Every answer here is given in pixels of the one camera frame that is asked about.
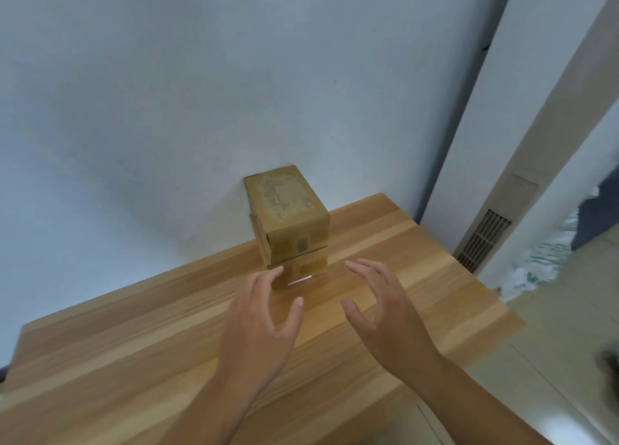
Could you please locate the white and green plastic bag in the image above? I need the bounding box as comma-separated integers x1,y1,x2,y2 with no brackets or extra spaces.
500,207,581,304

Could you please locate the person's right forearm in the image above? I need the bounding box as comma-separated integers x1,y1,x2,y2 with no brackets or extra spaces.
411,357,556,445

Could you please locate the white standing air conditioner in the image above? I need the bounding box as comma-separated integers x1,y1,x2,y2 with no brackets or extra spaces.
418,0,619,277

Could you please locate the person's right hand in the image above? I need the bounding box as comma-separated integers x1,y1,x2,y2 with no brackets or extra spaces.
340,258,448,393

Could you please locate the dark grey cloth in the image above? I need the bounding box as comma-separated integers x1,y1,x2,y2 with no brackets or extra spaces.
570,165,619,252

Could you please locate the small brown cardboard box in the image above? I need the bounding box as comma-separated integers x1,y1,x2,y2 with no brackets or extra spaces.
270,247,329,292

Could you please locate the person's left forearm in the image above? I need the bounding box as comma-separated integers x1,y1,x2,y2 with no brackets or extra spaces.
170,371,272,445

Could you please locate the person's left hand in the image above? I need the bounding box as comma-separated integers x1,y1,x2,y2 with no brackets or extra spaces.
219,267,306,380

